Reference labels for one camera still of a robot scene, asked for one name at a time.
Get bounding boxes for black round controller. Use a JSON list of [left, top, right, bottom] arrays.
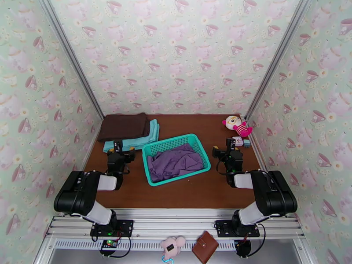
[[234, 239, 252, 258]]

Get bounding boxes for brown leather wallet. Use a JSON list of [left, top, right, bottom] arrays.
[[191, 231, 220, 264]]

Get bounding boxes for pink striped plush doll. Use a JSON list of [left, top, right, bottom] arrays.
[[222, 115, 253, 138]]

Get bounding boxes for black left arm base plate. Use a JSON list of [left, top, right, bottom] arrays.
[[90, 220, 134, 237]]

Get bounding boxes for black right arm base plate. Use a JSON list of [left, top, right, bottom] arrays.
[[214, 220, 260, 238]]

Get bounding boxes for white perforated cable tray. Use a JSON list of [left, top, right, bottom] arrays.
[[53, 239, 240, 251]]

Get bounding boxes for pink plush keychain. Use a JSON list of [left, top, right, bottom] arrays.
[[160, 235, 187, 257]]

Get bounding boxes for aluminium frame rail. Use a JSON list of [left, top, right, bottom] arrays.
[[45, 208, 306, 240]]

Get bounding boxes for folded teal trousers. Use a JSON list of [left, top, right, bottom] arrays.
[[103, 119, 161, 154]]

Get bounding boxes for purple trousers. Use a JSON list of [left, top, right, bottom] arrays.
[[147, 143, 205, 183]]

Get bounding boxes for black cable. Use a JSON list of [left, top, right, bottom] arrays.
[[247, 222, 267, 257], [110, 235, 132, 258]]

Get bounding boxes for aluminium corner post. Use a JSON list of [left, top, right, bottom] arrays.
[[244, 0, 314, 121], [37, 0, 105, 120]]

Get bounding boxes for black controller board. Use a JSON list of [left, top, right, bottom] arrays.
[[100, 239, 119, 256]]

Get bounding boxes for teal plastic basket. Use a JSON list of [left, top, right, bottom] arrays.
[[142, 133, 212, 187]]

